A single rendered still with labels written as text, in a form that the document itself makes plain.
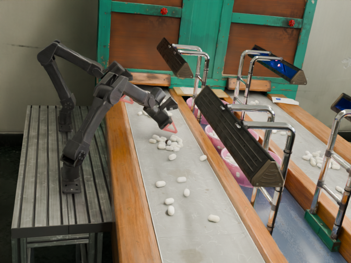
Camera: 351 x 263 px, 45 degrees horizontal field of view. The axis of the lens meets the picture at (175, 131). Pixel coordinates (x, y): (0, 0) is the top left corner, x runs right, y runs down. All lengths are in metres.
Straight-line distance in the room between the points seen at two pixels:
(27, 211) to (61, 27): 2.04
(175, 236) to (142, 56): 1.55
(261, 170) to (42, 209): 0.84
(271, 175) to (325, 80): 3.28
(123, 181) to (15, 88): 2.08
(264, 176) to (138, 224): 0.47
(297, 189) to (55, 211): 0.94
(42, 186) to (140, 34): 1.28
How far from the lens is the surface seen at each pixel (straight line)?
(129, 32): 2.62
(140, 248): 1.22
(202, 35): 2.69
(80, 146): 1.64
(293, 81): 2.07
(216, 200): 1.53
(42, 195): 1.63
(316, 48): 4.10
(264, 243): 1.32
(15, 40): 3.38
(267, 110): 1.37
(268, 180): 1.02
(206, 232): 1.35
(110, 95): 1.66
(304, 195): 1.73
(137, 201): 1.42
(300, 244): 1.53
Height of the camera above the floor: 1.51
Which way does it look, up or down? 22 degrees down
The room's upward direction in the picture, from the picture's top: 7 degrees clockwise
